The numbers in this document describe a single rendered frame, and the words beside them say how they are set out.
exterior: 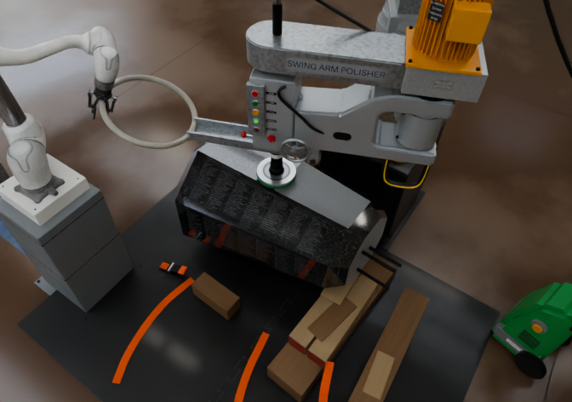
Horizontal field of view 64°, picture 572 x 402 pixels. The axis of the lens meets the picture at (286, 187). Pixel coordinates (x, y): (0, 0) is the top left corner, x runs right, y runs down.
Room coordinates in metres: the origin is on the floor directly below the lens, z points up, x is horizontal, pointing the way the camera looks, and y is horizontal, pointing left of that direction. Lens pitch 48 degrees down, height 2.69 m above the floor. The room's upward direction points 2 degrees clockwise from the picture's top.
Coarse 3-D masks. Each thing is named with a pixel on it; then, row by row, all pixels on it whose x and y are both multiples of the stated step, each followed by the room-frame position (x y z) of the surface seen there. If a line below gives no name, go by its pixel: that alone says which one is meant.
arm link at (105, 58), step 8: (96, 48) 1.83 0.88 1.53; (104, 48) 1.78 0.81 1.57; (112, 48) 1.80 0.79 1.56; (96, 56) 1.75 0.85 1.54; (104, 56) 1.74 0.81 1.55; (112, 56) 1.75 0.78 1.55; (96, 64) 1.74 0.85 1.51; (104, 64) 1.73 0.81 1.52; (112, 64) 1.74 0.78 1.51; (96, 72) 1.74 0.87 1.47; (104, 72) 1.72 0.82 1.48; (112, 72) 1.74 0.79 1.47; (104, 80) 1.73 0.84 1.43; (112, 80) 1.76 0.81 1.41
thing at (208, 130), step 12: (204, 120) 1.84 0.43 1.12; (216, 120) 1.84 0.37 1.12; (192, 132) 1.74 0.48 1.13; (204, 132) 1.79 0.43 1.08; (216, 132) 1.80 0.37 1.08; (228, 132) 1.80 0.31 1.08; (240, 132) 1.80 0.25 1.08; (228, 144) 1.70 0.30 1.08; (240, 144) 1.69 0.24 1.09; (252, 144) 1.68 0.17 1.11; (300, 156) 1.64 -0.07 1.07
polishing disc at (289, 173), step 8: (264, 160) 1.80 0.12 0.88; (288, 160) 1.80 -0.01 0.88; (264, 168) 1.74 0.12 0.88; (288, 168) 1.74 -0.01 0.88; (264, 176) 1.67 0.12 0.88; (272, 176) 1.68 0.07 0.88; (280, 176) 1.68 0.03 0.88; (288, 176) 1.68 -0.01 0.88; (272, 184) 1.62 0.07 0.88; (280, 184) 1.62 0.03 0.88
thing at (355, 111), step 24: (312, 96) 1.71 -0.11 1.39; (336, 96) 1.71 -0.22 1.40; (360, 96) 1.62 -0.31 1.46; (384, 96) 1.56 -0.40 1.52; (408, 96) 1.54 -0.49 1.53; (312, 120) 1.60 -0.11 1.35; (336, 120) 1.58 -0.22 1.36; (360, 120) 1.56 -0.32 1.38; (312, 144) 1.59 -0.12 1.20; (336, 144) 1.58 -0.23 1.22; (360, 144) 1.56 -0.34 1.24; (384, 144) 1.56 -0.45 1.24
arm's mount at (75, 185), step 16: (48, 160) 1.75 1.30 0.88; (64, 176) 1.63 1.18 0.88; (80, 176) 1.64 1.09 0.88; (0, 192) 1.52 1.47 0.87; (16, 192) 1.51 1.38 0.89; (64, 192) 1.52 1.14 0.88; (80, 192) 1.58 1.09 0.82; (16, 208) 1.47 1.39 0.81; (32, 208) 1.41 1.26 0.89; (48, 208) 1.43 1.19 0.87
